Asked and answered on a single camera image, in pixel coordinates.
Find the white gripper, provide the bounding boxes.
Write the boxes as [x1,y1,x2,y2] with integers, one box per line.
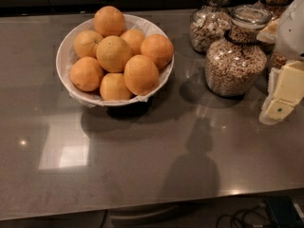
[256,0,304,123]

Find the orange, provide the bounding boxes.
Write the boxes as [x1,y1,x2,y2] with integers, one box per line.
[141,34,174,70]
[100,73,132,101]
[121,28,145,55]
[96,35,132,73]
[123,55,160,96]
[73,30,104,58]
[69,57,104,92]
[93,6,125,37]

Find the white bowl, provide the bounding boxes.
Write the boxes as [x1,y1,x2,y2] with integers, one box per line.
[56,14,174,107]

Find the front glass cereal jar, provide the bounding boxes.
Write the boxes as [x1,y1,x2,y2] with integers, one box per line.
[205,5,273,97]

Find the glass cereal jar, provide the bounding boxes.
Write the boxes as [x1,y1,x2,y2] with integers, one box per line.
[205,5,273,97]
[189,0,231,53]
[256,0,290,71]

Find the back right glass cereal jar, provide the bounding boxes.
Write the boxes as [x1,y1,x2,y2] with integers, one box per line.
[256,0,290,71]

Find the back left glass cereal jar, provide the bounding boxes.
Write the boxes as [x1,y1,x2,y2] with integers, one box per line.
[189,0,231,53]

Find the dark box under table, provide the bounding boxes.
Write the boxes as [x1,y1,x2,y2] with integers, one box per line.
[264,197,304,228]

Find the black cables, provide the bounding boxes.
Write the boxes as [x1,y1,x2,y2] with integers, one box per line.
[216,204,274,228]

